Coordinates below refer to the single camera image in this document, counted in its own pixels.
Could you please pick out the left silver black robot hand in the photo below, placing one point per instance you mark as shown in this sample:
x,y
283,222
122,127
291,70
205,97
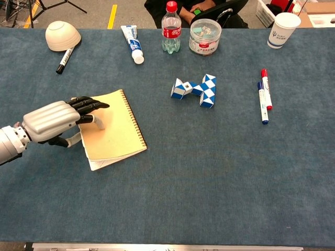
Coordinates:
x,y
49,120

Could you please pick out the tan spiral notebook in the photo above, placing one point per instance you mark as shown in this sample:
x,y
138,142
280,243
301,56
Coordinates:
x,y
117,130

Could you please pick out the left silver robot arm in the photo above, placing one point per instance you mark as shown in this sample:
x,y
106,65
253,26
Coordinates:
x,y
11,142

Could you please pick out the black whiteboard marker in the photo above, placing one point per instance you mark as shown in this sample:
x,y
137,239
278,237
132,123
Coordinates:
x,y
65,60

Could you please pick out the cream upturned bowl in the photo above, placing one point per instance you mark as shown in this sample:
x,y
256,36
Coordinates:
x,y
62,36

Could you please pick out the black tripod stand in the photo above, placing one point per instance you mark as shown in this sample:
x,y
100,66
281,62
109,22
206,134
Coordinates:
x,y
31,10

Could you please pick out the blue white toothpaste tube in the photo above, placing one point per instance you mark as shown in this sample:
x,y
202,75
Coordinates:
x,y
133,44

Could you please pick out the blue felt table cloth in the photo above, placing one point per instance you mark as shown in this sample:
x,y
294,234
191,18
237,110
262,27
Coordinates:
x,y
167,183

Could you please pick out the clear bottle with red label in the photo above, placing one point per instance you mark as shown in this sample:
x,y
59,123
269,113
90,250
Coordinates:
x,y
171,34

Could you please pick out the seated person in black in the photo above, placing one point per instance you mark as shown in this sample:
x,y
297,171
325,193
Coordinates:
x,y
157,13

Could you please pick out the blue white snake puzzle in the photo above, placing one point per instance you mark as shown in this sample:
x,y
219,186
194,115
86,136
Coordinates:
x,y
208,91

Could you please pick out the clear jar of binder clips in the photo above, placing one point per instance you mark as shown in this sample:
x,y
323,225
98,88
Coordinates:
x,y
205,39

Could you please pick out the small green object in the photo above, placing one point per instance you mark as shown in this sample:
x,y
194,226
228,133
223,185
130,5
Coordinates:
x,y
197,12

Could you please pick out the blue whiteboard marker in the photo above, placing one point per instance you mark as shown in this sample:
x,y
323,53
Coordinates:
x,y
262,103

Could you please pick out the red whiteboard marker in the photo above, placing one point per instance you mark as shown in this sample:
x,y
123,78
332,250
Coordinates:
x,y
267,90

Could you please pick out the white plastic basket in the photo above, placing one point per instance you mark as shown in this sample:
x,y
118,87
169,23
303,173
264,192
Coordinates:
x,y
264,13

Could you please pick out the white paper cup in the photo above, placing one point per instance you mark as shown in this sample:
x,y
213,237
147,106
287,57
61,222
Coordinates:
x,y
282,31

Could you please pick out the cardboard box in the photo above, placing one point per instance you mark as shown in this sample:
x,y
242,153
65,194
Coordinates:
x,y
319,13

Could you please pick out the aluminium frame rail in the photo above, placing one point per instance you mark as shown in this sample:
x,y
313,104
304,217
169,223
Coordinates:
x,y
167,248

